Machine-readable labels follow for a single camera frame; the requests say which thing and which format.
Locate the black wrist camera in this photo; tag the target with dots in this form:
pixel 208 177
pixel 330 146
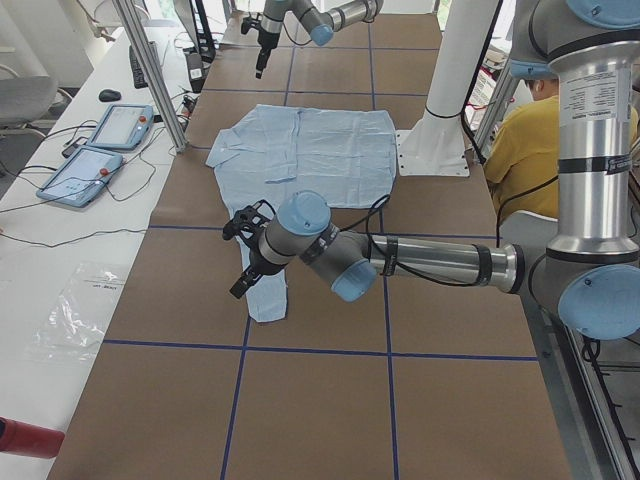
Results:
pixel 249 220
pixel 250 23

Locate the aluminium frame post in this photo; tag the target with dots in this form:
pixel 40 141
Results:
pixel 152 71

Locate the near blue teach pendant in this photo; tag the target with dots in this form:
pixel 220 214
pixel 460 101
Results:
pixel 82 177

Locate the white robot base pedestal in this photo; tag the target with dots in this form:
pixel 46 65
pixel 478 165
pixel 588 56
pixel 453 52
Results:
pixel 435 145

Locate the light blue button shirt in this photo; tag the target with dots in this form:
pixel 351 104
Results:
pixel 272 153

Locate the person in yellow shirt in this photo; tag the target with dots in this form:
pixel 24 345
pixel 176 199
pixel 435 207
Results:
pixel 522 167

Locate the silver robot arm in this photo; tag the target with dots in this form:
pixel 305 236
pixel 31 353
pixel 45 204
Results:
pixel 321 26
pixel 588 273

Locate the white chair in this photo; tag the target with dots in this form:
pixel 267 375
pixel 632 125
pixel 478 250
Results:
pixel 528 230

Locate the red cylinder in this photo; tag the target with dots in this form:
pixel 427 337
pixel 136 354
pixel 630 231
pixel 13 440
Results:
pixel 24 439

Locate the blue teach pendant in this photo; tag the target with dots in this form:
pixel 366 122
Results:
pixel 122 127
pixel 82 177

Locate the black keyboard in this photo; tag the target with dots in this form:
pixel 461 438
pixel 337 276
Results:
pixel 139 79

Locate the far blue teach pendant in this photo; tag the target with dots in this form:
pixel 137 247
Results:
pixel 122 127

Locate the clear plastic zip bag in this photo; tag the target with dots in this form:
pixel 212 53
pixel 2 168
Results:
pixel 76 325

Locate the grey office chair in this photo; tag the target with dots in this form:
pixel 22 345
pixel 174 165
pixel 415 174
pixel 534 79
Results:
pixel 26 99

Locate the black computer mouse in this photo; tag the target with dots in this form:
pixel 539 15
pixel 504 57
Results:
pixel 109 95

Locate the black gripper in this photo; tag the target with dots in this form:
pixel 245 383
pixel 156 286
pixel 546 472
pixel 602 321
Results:
pixel 256 256
pixel 263 44

